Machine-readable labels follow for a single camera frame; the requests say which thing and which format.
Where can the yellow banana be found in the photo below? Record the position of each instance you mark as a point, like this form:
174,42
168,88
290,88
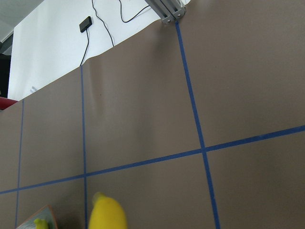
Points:
107,213

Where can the grey square plate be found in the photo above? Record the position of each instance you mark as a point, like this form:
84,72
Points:
46,213

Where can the aluminium frame post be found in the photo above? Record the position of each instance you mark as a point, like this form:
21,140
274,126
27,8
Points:
168,10

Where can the small black puck device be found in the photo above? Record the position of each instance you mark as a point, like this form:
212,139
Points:
85,24

